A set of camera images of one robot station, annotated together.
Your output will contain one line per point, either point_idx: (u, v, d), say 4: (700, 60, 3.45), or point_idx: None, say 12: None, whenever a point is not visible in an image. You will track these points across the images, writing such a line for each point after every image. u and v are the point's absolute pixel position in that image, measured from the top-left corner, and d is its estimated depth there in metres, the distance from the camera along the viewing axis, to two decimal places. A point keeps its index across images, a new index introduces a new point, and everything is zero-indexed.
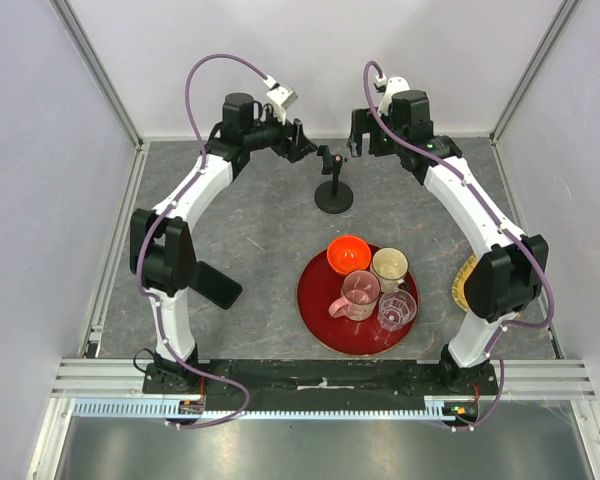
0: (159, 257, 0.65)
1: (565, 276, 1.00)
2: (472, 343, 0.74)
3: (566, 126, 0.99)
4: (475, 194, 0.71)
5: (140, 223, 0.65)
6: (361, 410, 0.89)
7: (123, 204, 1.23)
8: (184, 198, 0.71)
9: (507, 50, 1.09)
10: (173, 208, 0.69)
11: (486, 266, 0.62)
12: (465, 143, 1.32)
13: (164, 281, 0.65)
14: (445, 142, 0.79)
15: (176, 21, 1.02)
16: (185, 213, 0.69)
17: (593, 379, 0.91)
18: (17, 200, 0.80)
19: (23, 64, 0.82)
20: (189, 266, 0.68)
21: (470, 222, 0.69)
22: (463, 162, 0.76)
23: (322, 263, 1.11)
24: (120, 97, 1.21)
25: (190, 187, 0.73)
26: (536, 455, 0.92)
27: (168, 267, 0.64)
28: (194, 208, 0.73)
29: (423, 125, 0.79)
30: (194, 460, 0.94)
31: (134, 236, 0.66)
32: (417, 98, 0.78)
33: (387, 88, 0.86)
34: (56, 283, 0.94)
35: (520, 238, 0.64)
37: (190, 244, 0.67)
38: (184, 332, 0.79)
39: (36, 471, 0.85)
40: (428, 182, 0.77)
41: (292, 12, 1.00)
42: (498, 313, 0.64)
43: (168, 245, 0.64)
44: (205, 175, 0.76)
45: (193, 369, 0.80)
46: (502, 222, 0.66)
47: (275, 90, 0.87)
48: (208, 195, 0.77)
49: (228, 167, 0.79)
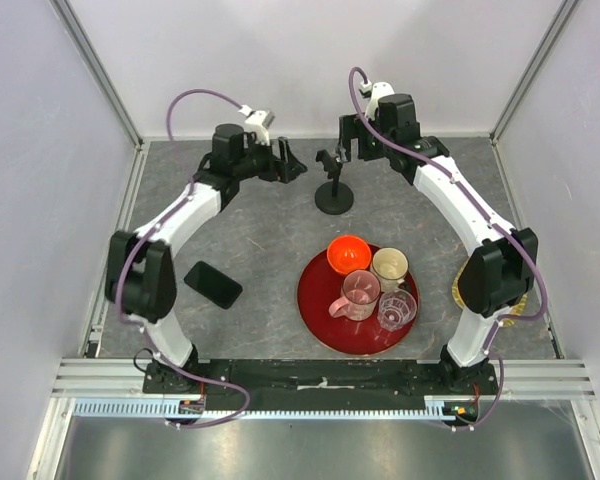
0: (136, 281, 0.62)
1: (565, 276, 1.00)
2: (469, 341, 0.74)
3: (566, 125, 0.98)
4: (464, 191, 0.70)
5: (121, 244, 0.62)
6: (361, 410, 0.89)
7: (123, 203, 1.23)
8: (168, 223, 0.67)
9: (508, 50, 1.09)
10: (155, 231, 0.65)
11: (478, 261, 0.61)
12: (465, 143, 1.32)
13: (142, 307, 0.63)
14: (432, 142, 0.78)
15: (175, 22, 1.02)
16: (169, 237, 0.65)
17: (593, 379, 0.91)
18: (17, 200, 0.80)
19: (23, 64, 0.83)
20: (170, 295, 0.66)
21: (460, 219, 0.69)
22: (450, 161, 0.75)
23: (322, 263, 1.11)
24: (121, 97, 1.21)
25: (176, 212, 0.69)
26: (535, 455, 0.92)
27: (148, 294, 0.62)
28: (179, 235, 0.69)
29: (409, 126, 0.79)
30: (194, 460, 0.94)
31: (111, 260, 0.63)
32: (403, 101, 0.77)
33: (371, 94, 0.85)
34: (57, 282, 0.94)
35: (510, 232, 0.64)
37: (172, 272, 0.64)
38: (180, 340, 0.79)
39: (36, 471, 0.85)
40: (418, 182, 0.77)
41: (292, 12, 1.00)
42: (492, 308, 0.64)
43: (148, 270, 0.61)
44: (192, 200, 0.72)
45: (190, 375, 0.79)
46: (492, 217, 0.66)
47: (252, 115, 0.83)
48: (195, 221, 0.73)
49: (218, 196, 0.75)
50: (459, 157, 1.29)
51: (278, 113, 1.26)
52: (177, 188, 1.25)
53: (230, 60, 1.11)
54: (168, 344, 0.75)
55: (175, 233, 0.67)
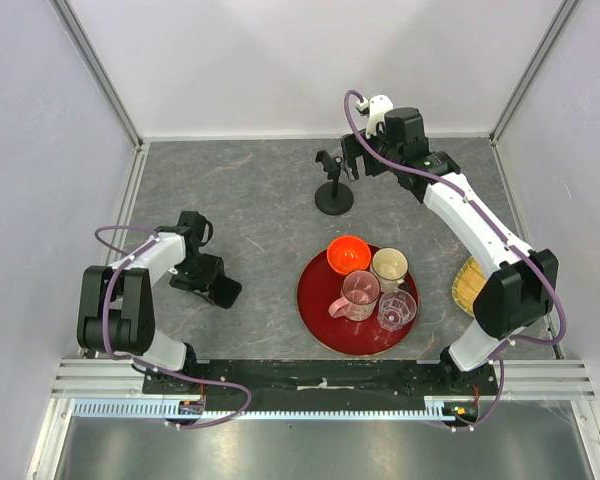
0: (114, 317, 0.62)
1: (564, 276, 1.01)
2: (476, 350, 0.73)
3: (566, 126, 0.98)
4: (478, 210, 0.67)
5: (96, 278, 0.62)
6: (361, 410, 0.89)
7: (115, 235, 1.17)
8: (141, 256, 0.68)
9: (508, 50, 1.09)
10: (130, 262, 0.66)
11: (496, 285, 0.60)
12: (465, 144, 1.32)
13: (122, 345, 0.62)
14: (442, 158, 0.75)
15: (174, 23, 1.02)
16: (144, 265, 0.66)
17: (592, 379, 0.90)
18: (18, 200, 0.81)
19: (24, 65, 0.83)
20: (150, 326, 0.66)
21: (475, 240, 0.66)
22: (462, 178, 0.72)
23: (322, 264, 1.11)
24: (120, 97, 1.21)
25: (146, 248, 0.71)
26: (535, 455, 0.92)
27: (129, 328, 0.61)
28: (153, 268, 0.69)
29: (417, 141, 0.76)
30: (195, 460, 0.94)
31: (87, 296, 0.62)
32: (410, 116, 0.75)
33: (371, 108, 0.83)
34: (56, 282, 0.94)
35: (528, 254, 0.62)
37: (148, 306, 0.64)
38: (172, 345, 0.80)
39: (36, 471, 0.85)
40: (428, 200, 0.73)
41: (291, 12, 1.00)
42: (510, 330, 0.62)
43: (127, 300, 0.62)
44: (160, 240, 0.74)
45: (187, 378, 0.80)
46: (508, 238, 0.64)
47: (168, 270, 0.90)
48: (165, 262, 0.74)
49: (182, 237, 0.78)
50: (459, 157, 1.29)
51: (279, 113, 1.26)
52: (177, 187, 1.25)
53: (229, 61, 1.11)
54: (162, 351, 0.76)
55: (150, 264, 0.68)
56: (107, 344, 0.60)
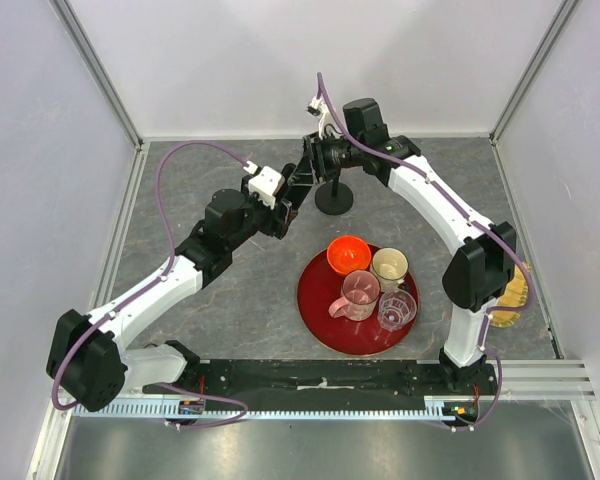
0: (78, 364, 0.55)
1: (564, 276, 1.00)
2: (464, 338, 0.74)
3: (566, 126, 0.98)
4: (441, 191, 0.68)
5: (69, 328, 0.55)
6: (361, 410, 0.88)
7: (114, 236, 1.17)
8: (127, 308, 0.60)
9: (507, 50, 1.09)
10: (108, 319, 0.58)
11: (461, 261, 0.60)
12: (465, 144, 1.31)
13: (76, 395, 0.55)
14: (403, 142, 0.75)
15: (173, 22, 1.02)
16: (120, 329, 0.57)
17: (592, 379, 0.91)
18: (17, 198, 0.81)
19: (24, 64, 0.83)
20: (113, 386, 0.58)
21: (437, 219, 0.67)
22: (424, 160, 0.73)
23: (322, 263, 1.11)
24: (121, 97, 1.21)
25: (140, 295, 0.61)
26: (536, 455, 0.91)
27: (83, 387, 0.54)
28: (137, 322, 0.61)
29: (377, 128, 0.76)
30: (194, 460, 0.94)
31: (56, 340, 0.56)
32: (367, 105, 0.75)
33: (322, 111, 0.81)
34: (56, 281, 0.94)
35: (490, 228, 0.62)
37: (116, 367, 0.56)
38: (166, 364, 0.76)
39: (36, 471, 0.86)
40: (392, 183, 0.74)
41: (291, 11, 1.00)
42: (477, 301, 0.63)
43: (89, 361, 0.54)
44: (166, 280, 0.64)
45: (180, 391, 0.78)
46: (471, 215, 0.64)
47: (259, 177, 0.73)
48: (164, 305, 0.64)
49: (198, 274, 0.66)
50: (459, 157, 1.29)
51: (280, 113, 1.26)
52: (177, 188, 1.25)
53: (229, 60, 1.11)
54: (162, 357, 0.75)
55: (132, 322, 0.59)
56: (55, 396, 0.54)
